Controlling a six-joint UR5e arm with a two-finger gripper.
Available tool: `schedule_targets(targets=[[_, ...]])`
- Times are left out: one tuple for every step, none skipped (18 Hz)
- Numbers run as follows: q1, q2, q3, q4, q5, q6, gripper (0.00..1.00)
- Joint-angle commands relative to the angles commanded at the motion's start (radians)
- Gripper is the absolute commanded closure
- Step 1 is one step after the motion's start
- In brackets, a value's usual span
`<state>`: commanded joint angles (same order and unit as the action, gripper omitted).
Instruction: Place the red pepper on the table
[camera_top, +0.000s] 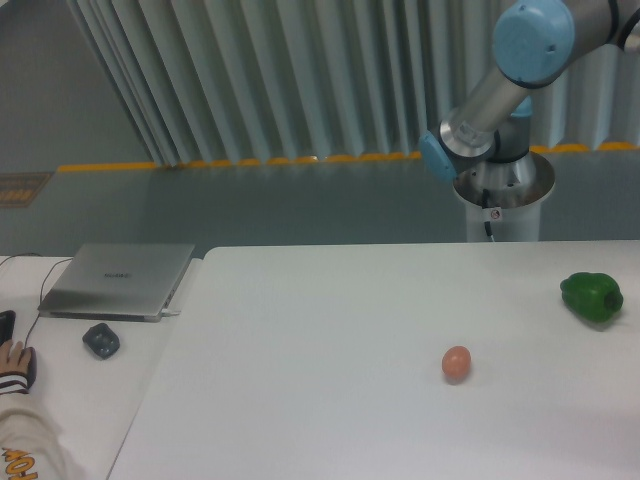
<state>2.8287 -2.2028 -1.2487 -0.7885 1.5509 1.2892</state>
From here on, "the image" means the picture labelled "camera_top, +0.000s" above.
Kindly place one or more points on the green bell pepper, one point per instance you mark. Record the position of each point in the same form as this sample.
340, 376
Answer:
594, 297

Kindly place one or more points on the black phone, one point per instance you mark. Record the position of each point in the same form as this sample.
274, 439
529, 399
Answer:
7, 324

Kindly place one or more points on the black computer mouse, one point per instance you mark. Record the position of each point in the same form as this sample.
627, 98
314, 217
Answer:
32, 367

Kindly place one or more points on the white usb plug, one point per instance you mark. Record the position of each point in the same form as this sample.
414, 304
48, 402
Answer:
169, 313

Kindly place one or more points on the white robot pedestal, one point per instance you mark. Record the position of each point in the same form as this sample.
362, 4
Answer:
503, 201

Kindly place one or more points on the brown egg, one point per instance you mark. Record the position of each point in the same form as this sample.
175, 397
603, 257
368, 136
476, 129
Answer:
456, 364

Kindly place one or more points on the dark grey earbud case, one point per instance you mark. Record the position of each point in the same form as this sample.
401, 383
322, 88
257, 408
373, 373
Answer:
102, 341

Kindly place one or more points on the person's right hand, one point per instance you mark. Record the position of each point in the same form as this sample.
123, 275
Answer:
14, 358

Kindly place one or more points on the silver closed laptop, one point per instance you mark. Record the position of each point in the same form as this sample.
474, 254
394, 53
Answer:
118, 281

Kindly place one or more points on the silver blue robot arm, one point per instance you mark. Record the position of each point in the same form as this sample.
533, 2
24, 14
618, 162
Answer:
533, 43

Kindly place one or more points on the cream sleeved forearm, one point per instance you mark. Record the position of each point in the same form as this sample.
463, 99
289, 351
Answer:
30, 447

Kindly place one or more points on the folded grey partition screen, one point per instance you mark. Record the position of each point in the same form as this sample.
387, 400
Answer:
253, 81

